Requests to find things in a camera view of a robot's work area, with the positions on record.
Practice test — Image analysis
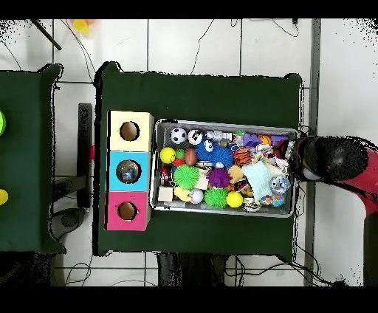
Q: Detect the shallow mesh bin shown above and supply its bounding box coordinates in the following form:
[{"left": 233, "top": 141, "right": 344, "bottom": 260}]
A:
[{"left": 148, "top": 118, "right": 299, "bottom": 219}]

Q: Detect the brown toy football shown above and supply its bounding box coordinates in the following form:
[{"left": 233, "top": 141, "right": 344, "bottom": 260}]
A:
[{"left": 184, "top": 147, "right": 199, "bottom": 167}]

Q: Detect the wooden box with three holes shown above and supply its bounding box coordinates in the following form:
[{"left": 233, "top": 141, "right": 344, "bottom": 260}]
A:
[{"left": 104, "top": 110, "right": 155, "bottom": 232}]

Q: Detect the yellow cup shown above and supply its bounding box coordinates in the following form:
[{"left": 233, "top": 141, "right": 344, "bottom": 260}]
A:
[{"left": 72, "top": 18, "right": 95, "bottom": 36}]

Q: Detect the purple spiky ball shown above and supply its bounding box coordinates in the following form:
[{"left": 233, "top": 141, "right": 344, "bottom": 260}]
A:
[{"left": 207, "top": 168, "right": 232, "bottom": 189}]

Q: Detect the green puffer ball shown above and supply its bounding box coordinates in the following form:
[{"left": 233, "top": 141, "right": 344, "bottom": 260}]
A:
[{"left": 173, "top": 164, "right": 200, "bottom": 190}]

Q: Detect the crushed bottle with colourful label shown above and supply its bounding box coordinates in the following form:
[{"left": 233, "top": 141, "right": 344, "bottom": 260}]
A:
[{"left": 261, "top": 176, "right": 292, "bottom": 207}]

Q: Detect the mint knitted cloth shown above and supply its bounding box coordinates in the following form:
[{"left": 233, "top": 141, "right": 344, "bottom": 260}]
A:
[{"left": 241, "top": 160, "right": 274, "bottom": 203}]

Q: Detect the dark green table cloth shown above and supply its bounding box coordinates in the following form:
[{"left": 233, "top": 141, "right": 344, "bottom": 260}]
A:
[
  {"left": 93, "top": 61, "right": 303, "bottom": 256},
  {"left": 0, "top": 63, "right": 66, "bottom": 255}
]

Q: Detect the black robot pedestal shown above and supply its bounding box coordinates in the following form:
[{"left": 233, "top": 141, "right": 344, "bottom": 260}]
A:
[{"left": 157, "top": 252, "right": 228, "bottom": 287}]

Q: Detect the black and white soccer ball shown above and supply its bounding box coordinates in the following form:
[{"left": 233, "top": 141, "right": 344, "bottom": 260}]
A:
[{"left": 170, "top": 127, "right": 188, "bottom": 145}]

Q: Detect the black rod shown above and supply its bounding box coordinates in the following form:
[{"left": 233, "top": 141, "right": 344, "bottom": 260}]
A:
[{"left": 29, "top": 18, "right": 63, "bottom": 51}]

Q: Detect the yellow ball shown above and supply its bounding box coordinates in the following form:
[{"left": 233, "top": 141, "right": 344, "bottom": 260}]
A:
[{"left": 159, "top": 146, "right": 177, "bottom": 164}]

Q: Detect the blue puffer ball with eyes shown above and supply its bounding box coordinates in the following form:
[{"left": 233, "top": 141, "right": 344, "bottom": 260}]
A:
[{"left": 194, "top": 139, "right": 235, "bottom": 170}]

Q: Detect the thin black floor cable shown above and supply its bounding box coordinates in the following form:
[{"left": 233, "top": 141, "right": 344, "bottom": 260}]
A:
[{"left": 190, "top": 18, "right": 216, "bottom": 75}]

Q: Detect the grey rounded base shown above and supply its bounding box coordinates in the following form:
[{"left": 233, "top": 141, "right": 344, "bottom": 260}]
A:
[{"left": 49, "top": 207, "right": 86, "bottom": 240}]

